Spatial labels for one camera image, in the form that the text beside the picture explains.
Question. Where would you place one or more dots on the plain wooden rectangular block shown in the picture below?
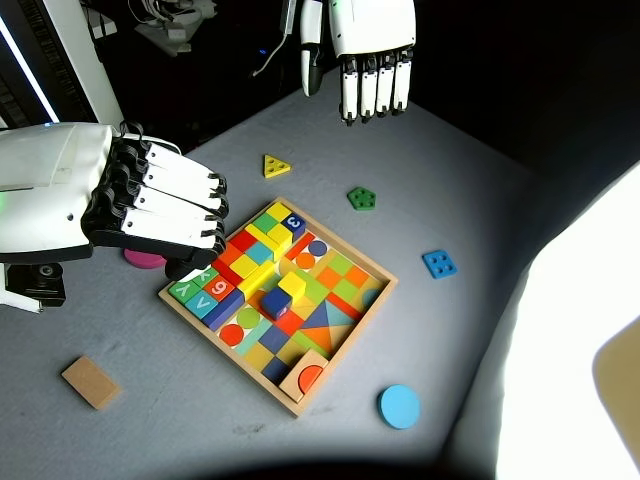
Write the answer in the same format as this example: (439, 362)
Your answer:
(91, 382)

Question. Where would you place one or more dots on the pink round disc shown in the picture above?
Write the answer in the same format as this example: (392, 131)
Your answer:
(142, 260)

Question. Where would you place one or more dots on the green pentagon piece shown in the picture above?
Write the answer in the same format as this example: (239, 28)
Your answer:
(361, 198)

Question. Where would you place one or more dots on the white light strip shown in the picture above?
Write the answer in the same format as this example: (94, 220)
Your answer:
(27, 67)

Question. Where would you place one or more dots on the wooden puzzle tray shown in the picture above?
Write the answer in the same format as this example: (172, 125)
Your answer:
(360, 320)

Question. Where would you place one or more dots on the white vertical post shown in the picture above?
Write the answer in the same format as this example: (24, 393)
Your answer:
(80, 55)

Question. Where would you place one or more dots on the yellow triangle piece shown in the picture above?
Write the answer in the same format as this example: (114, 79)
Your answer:
(276, 167)

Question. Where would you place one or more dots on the grey table cloth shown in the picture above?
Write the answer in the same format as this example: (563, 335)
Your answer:
(450, 325)

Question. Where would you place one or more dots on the blue round disc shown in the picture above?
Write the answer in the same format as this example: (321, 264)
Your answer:
(399, 406)

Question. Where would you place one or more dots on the beige board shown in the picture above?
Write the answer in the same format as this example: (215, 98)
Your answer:
(620, 390)

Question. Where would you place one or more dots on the blue square piece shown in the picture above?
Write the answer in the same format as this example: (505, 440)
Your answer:
(439, 264)

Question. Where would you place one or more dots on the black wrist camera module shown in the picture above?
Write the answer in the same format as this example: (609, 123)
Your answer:
(37, 285)

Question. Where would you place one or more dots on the small white box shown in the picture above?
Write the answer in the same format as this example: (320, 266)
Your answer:
(103, 24)

